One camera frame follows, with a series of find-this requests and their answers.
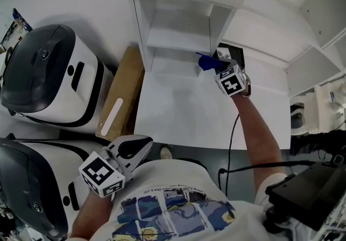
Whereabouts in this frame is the cluttered workbench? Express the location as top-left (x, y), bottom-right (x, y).
top-left (0, 6), bottom-right (34, 53)

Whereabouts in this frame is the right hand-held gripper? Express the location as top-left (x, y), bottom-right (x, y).
top-left (212, 57), bottom-right (249, 98)

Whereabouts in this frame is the white shoe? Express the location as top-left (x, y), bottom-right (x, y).
top-left (159, 146), bottom-right (174, 160)

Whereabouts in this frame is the thick black cable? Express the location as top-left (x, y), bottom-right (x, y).
top-left (217, 160), bottom-right (318, 191)

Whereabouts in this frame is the brown cardboard box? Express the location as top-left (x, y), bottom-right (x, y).
top-left (95, 45), bottom-right (147, 142)

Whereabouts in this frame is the person's right forearm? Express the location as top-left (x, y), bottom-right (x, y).
top-left (231, 93), bottom-right (288, 183)

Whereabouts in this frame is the blue cloth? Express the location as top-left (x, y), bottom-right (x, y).
top-left (195, 51), bottom-right (223, 72)

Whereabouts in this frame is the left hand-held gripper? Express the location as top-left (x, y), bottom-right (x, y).
top-left (78, 134), bottom-right (154, 199)

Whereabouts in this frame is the thin black cable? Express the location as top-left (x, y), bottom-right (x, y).
top-left (226, 113), bottom-right (241, 197)

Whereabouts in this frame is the white shelf unit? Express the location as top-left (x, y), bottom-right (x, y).
top-left (119, 0), bottom-right (346, 152)

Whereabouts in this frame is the person's left forearm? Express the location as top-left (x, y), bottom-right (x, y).
top-left (70, 190), bottom-right (116, 241)

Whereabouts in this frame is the black framed box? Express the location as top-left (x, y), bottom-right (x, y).
top-left (215, 42), bottom-right (246, 70)

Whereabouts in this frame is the white and black robot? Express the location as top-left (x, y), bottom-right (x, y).
top-left (0, 24), bottom-right (115, 129)
top-left (0, 133), bottom-right (109, 241)

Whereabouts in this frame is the black electronic device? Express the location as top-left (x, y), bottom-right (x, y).
top-left (264, 160), bottom-right (346, 232)

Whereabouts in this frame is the white printed t-shirt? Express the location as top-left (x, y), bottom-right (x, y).
top-left (66, 158), bottom-right (274, 241)

